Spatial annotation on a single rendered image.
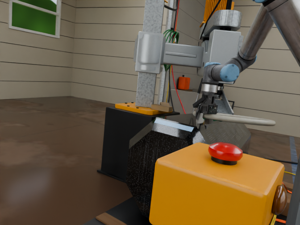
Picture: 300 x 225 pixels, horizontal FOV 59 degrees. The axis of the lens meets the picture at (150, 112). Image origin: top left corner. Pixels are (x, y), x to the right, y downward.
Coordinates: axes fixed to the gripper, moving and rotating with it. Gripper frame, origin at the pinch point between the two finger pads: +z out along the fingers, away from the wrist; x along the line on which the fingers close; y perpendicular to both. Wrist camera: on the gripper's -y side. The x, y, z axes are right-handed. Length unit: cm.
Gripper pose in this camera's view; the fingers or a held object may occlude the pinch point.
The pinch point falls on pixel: (201, 126)
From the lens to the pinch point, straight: 158.2
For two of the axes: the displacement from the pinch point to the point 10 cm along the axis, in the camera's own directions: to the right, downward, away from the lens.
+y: 4.6, 1.5, -8.8
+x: 8.8, 0.6, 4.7
